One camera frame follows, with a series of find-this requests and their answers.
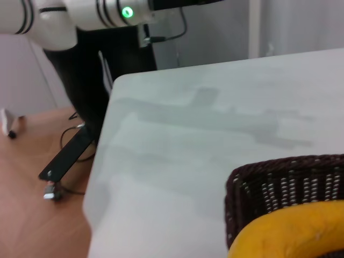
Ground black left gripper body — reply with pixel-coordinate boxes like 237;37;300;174
148;0;225;12

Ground dark brown woven basket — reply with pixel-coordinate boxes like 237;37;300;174
224;153;344;258

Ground yellow banana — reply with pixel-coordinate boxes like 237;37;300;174
227;200;344;258

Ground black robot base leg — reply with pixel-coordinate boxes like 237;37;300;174
38;125;95;184

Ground black robot torso column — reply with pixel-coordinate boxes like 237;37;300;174
44;23;158;142

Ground white chair base with caster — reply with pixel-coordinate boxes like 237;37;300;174
0;108;27;140

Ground silver caster wheel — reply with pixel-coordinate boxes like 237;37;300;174
43;181;63;202

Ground black camera cable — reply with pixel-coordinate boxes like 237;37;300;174
149;7;188;43

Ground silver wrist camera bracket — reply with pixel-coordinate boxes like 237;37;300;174
138;23;152;48

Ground white vertical post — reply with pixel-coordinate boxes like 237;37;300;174
248;0;262;59

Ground black floor cable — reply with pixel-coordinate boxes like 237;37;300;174
60;122;97;162

